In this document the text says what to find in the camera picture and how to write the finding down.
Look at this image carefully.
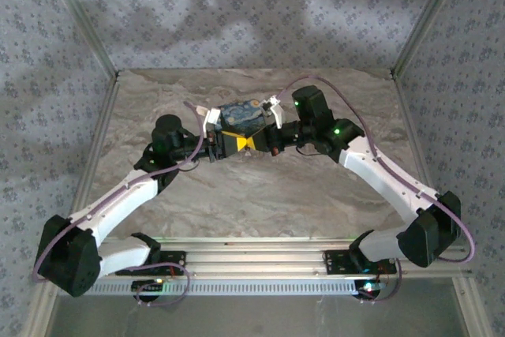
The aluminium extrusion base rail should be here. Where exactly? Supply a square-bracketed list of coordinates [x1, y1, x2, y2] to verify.
[100, 236, 473, 279]

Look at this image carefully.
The aluminium table side rail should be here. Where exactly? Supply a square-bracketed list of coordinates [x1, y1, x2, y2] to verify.
[390, 70, 496, 337]
[23, 74, 122, 337]

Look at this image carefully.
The controller board with green light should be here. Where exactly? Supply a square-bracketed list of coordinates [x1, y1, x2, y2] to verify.
[132, 279, 166, 302]
[354, 279, 387, 301]

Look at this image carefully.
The aluminium frame post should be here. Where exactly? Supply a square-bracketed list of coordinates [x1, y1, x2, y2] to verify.
[38, 0, 120, 80]
[391, 0, 471, 80]

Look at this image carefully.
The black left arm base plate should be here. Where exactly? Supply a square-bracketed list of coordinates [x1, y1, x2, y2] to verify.
[116, 250, 187, 277]

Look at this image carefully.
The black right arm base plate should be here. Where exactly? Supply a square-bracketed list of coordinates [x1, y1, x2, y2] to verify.
[323, 249, 398, 275]

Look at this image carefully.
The white slotted cable duct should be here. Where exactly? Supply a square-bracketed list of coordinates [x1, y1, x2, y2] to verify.
[84, 278, 380, 298]

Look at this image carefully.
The starry night print box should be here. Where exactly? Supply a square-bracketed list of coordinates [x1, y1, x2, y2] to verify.
[215, 99, 273, 137]

